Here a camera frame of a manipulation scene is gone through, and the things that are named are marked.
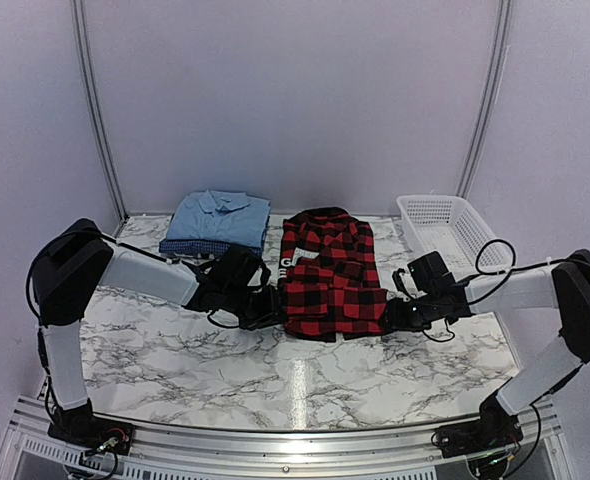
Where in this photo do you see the aluminium front rail frame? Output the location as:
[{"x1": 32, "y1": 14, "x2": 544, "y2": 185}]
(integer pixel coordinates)
[{"x1": 0, "y1": 397, "x2": 575, "y2": 479}]

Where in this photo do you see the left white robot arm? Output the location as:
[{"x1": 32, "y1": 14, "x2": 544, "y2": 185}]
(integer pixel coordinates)
[{"x1": 26, "y1": 218, "x2": 285, "y2": 445}]

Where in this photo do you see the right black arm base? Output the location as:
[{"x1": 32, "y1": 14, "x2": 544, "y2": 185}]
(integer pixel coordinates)
[{"x1": 431, "y1": 392, "x2": 524, "y2": 458}]

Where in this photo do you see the aluminium corner post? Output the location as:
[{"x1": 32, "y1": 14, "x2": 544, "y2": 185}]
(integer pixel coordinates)
[
  {"x1": 70, "y1": 0, "x2": 129, "y2": 225},
  {"x1": 455, "y1": 0, "x2": 514, "y2": 198}
]

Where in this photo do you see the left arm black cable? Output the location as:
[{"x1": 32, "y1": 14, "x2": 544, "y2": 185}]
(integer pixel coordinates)
[{"x1": 24, "y1": 227, "x2": 276, "y2": 421}]

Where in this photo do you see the light blue folded shirt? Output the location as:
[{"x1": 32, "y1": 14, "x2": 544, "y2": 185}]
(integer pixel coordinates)
[{"x1": 166, "y1": 190, "x2": 271, "y2": 248}]

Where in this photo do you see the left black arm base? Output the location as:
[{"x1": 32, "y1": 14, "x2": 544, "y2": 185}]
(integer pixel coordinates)
[{"x1": 48, "y1": 399, "x2": 134, "y2": 455}]

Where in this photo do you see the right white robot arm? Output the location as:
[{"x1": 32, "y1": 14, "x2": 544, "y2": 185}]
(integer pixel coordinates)
[{"x1": 383, "y1": 249, "x2": 590, "y2": 448}]

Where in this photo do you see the red black plaid shirt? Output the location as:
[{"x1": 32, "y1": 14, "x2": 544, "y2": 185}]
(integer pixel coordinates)
[{"x1": 278, "y1": 207, "x2": 388, "y2": 342}]

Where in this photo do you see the blue checked folded shirt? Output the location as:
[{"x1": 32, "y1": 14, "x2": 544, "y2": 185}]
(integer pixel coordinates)
[{"x1": 159, "y1": 239, "x2": 238, "y2": 259}]

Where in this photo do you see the right aluminium corner post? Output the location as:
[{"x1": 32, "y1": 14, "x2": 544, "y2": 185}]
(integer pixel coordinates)
[{"x1": 455, "y1": 0, "x2": 514, "y2": 198}]

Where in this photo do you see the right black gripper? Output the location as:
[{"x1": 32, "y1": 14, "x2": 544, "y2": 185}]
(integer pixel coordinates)
[{"x1": 377, "y1": 292, "x2": 439, "y2": 333}]

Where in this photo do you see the left aluminium corner post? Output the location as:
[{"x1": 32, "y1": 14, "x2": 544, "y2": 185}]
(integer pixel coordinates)
[{"x1": 70, "y1": 0, "x2": 129, "y2": 225}]

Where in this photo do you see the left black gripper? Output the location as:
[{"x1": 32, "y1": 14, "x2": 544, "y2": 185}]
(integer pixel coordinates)
[{"x1": 222, "y1": 283, "x2": 289, "y2": 331}]

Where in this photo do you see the white plastic basket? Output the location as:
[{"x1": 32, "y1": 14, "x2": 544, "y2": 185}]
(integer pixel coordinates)
[{"x1": 396, "y1": 195, "x2": 513, "y2": 275}]

